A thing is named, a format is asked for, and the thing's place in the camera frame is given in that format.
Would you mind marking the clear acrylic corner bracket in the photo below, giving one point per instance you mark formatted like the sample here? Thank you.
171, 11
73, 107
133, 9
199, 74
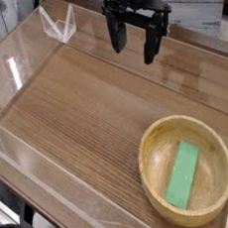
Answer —
60, 30

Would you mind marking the green rectangular block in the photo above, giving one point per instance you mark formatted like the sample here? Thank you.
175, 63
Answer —
182, 175

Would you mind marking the clear acrylic barrier wall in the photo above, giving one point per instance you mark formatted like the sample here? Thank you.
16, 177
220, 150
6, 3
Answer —
72, 117

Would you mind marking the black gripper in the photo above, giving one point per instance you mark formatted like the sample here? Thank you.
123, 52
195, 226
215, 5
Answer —
151, 15

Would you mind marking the light wooden bowl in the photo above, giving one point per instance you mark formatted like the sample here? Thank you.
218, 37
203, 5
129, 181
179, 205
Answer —
157, 153

